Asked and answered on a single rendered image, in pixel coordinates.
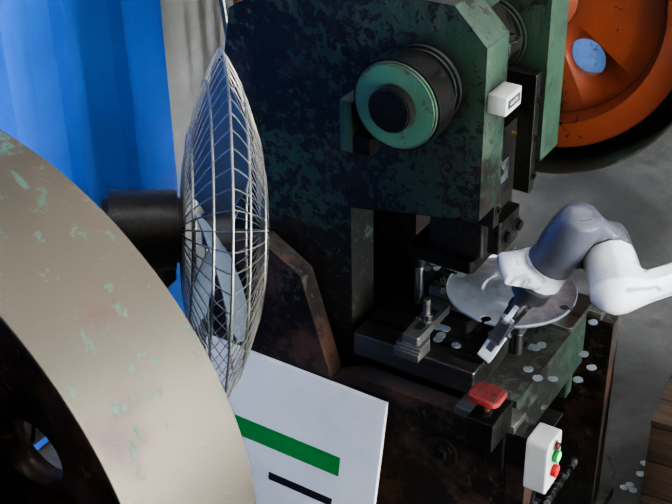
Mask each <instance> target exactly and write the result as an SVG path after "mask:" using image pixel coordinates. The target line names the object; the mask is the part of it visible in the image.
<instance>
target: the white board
mask: <svg viewBox="0 0 672 504"><path fill-rule="evenodd" d="M219 341H220V340H219V339H218V338H217V337H216V336H212V342H213V343H214V345H216V344H217V343H218V342H219ZM221 341H222V342H223V343H224V344H225V345H226V344H227V342H228V341H226V340H224V339H222V340H221ZM221 341H220V342H219V344H218V345H217V346H216V348H217V350H218V351H219V353H220V352H221V350H222V349H223V348H224V347H225V346H224V345H223V344H222V343H221ZM213 347H214V346H213V344H212V348H213ZM227 347H228V344H227ZM211 352H212V354H213V356H214V358H216V357H217V355H218V352H217V351H216V349H215V348H213V349H212V350H211ZM227 353H228V349H227V348H226V347H225V349H224V350H223V351H222V352H221V356H222V357H223V359H224V358H225V356H226V355H227ZM223 359H222V358H221V357H220V355H219V356H218V357H217V358H216V359H215V360H216V361H217V363H218V365H219V364H220V363H221V362H222V360H223ZM227 359H228V355H227V357H226V358H225V361H226V362H227ZM229 402H230V405H231V407H232V410H233V413H234V415H235V418H236V421H237V424H238V427H239V430H240V433H241V435H242V439H243V442H244V446H245V449H246V453H247V457H248V461H249V465H250V469H251V474H252V479H253V484H254V491H255V498H256V504H376V500H377V492H378V484H379V476H380V468H381V460H382V453H383V445H384V437H385V429H386V421H387V413H388V405H389V402H386V401H384V400H381V399H378V398H376V397H373V396H370V395H368V394H365V393H363V392H360V391H357V390H355V389H352V388H349V387H347V386H344V385H342V384H339V383H336V382H334V381H331V380H329V379H326V378H323V377H321V376H318V375H315V374H313V373H310V372H308V371H305V370H302V369H300V368H297V367H294V366H292V365H289V364H287V363H284V362H281V361H279V360H276V359H274V358H271V357H268V356H266V355H263V354H260V353H258V352H255V351H253V350H251V351H250V354H249V357H248V360H247V362H246V365H245V367H244V369H243V373H242V376H241V378H240V380H239V381H238V384H237V386H236V388H235V389H234V391H233V393H232V395H231V397H230V399H229Z"/></svg>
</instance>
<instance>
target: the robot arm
mask: <svg viewBox="0 0 672 504"><path fill-rule="evenodd" d="M497 263H498V268H499V271H500V273H501V276H502V278H503V281H504V283H505V284H506V285H511V288H512V292H513V294H514V296H513V297H512V298H511V299H510V301H509V302H508V306H507V308H506V309H505V311H504V312H503V313H504V314H502V315H501V316H500V318H499V321H498V322H497V324H496V326H495V327H494V329H493V331H492V330H490V331H489V332H488V333H487V334H488V335H489V336H488V339H487V340H486V341H485V343H484V344H483V346H482V347H481V349H480V350H479V352H478V353H477V354H478V355H479V356H480V357H481V358H483V359H484V360H485V361H486V362H488V363H490V362H491V361H492V359H493V358H494V357H495V355H496V354H497V352H498V351H499V349H500V348H501V346H502V345H503V344H504V342H505V341H506V338H505V337H507V338H508V339H510V338H511V337H512V336H513V335H511V334H510V332H511V330H513V329H514V328H515V326H516V325H517V323H518V322H519V321H520V320H521V319H522V317H524V316H525V315H526V313H527V312H528V311H529V310H530V309H531V308H532V307H542V306H544V305H545V304H546V303H547V301H548V300H549V299H550V297H551V296H552V294H556V293H557V292H558V291H559V290H560V289H561V287H562V286H563V285H564V284H565V282H566V281H567V280H568V278H570V276H571V275H572V273H573V272H574V270H575V269H584V272H585V276H586V280H587V284H588V290H589V296H590V301H591V302H592V303H593V304H594V305H595V306H596V307H597V308H598V309H599V310H601V311H603V312H606V313H609V314H612V315H620V314H626V313H629V312H631V311H633V310H636V309H638V308H640V307H642V306H644V305H647V304H649V303H651V302H654V301H657V300H660V299H663V298H665V297H668V296H671V295H672V263H668V264H665V265H662V266H659V267H656V268H653V269H650V270H646V269H642V268H641V266H640V263H639V260H638V257H637V254H636V252H635V249H634V247H633V244H632V242H631V239H630V236H629V234H628V231H627V230H626V229H625V227H624V226H623V225H622V224H620V223H619V222H615V221H610V220H606V219H605V218H604V217H603V216H601V214H600V213H599V212H598V210H597V209H596V208H595V207H594V206H592V205H590V204H587V203H584V202H571V203H568V204H567V205H566V206H564V207H563V208H562V209H560V210H559V211H558V212H557V213H555V214H554V215H553V217H552V218H551V220H550V221H549V223H548V224H547V226H546V227H545V229H544V230H543V232H542V233H541V235H540V236H539V238H538V241H537V243H535V244H534V245H533V246H532V247H528V248H524V249H521V250H515V251H507V252H501V253H500V254H499V255H498V256H497Z"/></svg>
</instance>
